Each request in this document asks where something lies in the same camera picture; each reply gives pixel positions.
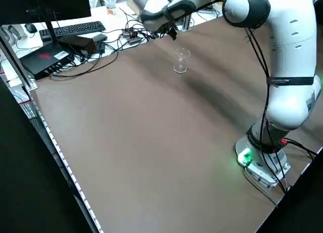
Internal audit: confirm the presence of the clear plastic cup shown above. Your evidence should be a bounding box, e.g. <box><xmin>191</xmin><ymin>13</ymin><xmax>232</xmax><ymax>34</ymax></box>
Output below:
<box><xmin>104</xmin><ymin>0</ymin><xmax>118</xmax><ymax>16</ymax></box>

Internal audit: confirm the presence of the black box red logo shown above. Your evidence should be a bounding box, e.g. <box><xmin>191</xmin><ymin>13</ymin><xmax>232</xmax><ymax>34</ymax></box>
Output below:
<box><xmin>19</xmin><ymin>44</ymin><xmax>76</xmax><ymax>81</ymax></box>

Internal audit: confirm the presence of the grey usb hub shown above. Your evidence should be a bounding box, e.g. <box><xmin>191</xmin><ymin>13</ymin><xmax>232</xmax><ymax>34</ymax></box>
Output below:
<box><xmin>122</xmin><ymin>27</ymin><xmax>142</xmax><ymax>46</ymax></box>

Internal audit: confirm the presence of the black base cable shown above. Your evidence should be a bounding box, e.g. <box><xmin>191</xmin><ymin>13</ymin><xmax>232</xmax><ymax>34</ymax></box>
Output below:
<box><xmin>243</xmin><ymin>138</ymin><xmax>317</xmax><ymax>209</ymax></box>

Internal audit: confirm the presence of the black computer mouse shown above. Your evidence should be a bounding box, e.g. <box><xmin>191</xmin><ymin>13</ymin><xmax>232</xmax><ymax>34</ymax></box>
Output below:
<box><xmin>24</xmin><ymin>23</ymin><xmax>38</xmax><ymax>34</ymax></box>

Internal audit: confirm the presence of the aluminium frame rail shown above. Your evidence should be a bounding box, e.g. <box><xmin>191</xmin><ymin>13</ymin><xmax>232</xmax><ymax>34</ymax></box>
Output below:
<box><xmin>0</xmin><ymin>28</ymin><xmax>38</xmax><ymax>90</ymax></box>

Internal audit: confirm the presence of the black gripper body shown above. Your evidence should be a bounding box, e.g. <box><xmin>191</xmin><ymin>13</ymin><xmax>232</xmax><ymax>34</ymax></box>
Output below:
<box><xmin>167</xmin><ymin>24</ymin><xmax>178</xmax><ymax>41</ymax></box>

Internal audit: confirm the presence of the glass beaker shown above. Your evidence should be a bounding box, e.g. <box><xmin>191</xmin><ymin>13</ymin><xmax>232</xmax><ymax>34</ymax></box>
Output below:
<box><xmin>173</xmin><ymin>48</ymin><xmax>191</xmax><ymax>74</ymax></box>

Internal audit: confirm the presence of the black keyboard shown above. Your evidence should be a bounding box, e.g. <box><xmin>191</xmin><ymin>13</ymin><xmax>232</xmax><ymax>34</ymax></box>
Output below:
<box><xmin>39</xmin><ymin>21</ymin><xmax>106</xmax><ymax>42</ymax></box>

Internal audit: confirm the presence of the black monitor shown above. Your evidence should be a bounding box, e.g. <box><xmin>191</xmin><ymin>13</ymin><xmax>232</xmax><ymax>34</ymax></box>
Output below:
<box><xmin>0</xmin><ymin>0</ymin><xmax>92</xmax><ymax>26</ymax></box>

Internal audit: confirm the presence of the black power adapter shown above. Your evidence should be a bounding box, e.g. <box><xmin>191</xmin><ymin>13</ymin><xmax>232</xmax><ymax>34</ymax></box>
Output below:
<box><xmin>58</xmin><ymin>35</ymin><xmax>97</xmax><ymax>56</ymax></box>

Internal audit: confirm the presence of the aluminium camera post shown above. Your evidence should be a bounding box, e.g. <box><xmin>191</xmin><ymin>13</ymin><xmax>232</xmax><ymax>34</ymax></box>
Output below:
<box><xmin>182</xmin><ymin>14</ymin><xmax>192</xmax><ymax>32</ymax></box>

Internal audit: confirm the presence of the small black adapter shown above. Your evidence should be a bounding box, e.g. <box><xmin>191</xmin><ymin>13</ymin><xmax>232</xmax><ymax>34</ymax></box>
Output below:
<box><xmin>93</xmin><ymin>33</ymin><xmax>109</xmax><ymax>54</ymax></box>

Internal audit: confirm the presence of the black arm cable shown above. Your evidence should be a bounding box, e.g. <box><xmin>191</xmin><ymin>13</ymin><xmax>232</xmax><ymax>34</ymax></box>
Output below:
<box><xmin>243</xmin><ymin>25</ymin><xmax>288</xmax><ymax>195</ymax></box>

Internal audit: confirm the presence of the black monitor stand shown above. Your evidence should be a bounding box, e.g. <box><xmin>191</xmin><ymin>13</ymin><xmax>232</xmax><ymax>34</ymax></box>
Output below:
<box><xmin>34</xmin><ymin>5</ymin><xmax>58</xmax><ymax>45</ymax></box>

